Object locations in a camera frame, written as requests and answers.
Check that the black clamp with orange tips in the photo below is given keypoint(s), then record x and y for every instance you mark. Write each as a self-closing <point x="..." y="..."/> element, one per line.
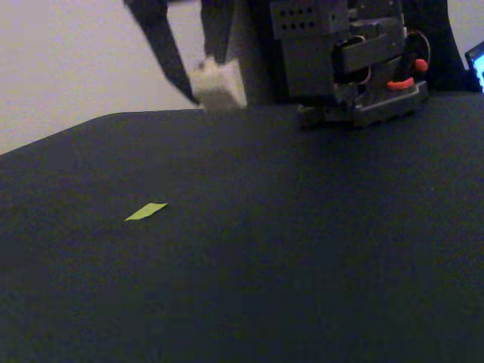
<point x="401" y="84"/>

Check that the green tape marker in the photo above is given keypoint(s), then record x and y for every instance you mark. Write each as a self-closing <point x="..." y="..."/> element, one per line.
<point x="145" y="211"/>

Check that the white plastic part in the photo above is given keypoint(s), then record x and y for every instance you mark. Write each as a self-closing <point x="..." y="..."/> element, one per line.
<point x="217" y="87"/>

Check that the dark blue desk mat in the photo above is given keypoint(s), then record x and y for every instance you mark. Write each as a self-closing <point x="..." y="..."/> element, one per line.
<point x="264" y="246"/>

